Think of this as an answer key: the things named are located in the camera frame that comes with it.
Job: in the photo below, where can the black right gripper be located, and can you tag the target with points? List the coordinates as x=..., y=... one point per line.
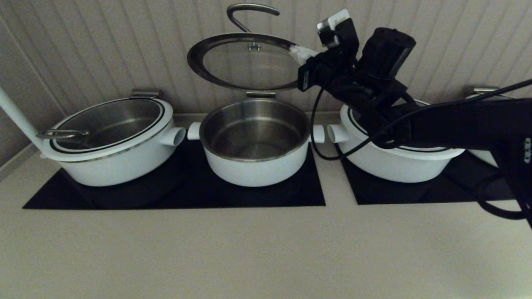
x=332, y=68

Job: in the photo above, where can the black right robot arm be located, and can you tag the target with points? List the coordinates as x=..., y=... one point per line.
x=457, y=124

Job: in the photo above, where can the black glass induction cooktop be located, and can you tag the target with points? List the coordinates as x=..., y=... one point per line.
x=166, y=195
x=436, y=191

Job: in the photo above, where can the white slanted pole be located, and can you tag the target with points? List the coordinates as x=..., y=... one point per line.
x=18, y=116

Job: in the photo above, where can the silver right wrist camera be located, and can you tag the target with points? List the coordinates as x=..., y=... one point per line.
x=334, y=25

